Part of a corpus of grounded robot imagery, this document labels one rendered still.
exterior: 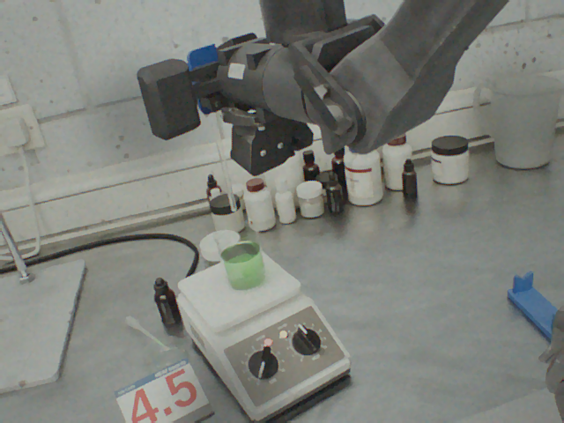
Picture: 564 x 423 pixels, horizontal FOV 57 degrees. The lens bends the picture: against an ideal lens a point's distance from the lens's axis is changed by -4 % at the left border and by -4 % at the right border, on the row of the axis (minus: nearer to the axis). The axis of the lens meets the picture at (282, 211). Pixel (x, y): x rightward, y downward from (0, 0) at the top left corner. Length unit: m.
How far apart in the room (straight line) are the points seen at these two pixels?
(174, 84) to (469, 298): 0.48
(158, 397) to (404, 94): 0.45
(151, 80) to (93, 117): 0.63
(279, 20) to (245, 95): 0.09
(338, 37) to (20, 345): 0.64
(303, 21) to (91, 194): 0.76
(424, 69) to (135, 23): 0.77
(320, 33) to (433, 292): 0.46
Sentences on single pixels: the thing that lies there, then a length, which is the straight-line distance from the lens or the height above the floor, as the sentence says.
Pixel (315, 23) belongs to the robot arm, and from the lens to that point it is 0.38.
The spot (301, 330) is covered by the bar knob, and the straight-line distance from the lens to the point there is 0.60.
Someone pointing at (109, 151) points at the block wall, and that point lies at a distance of 1.08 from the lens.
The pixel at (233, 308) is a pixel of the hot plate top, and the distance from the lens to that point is 0.62.
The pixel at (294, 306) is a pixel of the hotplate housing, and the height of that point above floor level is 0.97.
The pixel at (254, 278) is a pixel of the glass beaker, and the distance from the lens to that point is 0.63.
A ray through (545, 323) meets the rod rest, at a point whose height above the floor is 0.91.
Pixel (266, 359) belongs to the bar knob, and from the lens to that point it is 0.58.
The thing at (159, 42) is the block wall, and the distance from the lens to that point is 1.02.
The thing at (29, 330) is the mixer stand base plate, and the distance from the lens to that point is 0.87.
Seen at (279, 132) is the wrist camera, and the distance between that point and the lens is 0.48.
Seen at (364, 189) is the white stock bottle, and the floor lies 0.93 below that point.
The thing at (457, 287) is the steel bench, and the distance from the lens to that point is 0.76.
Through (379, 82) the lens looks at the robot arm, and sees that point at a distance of 0.32.
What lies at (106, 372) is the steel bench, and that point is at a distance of 0.74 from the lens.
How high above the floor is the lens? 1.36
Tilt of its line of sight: 27 degrees down
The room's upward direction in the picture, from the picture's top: 10 degrees counter-clockwise
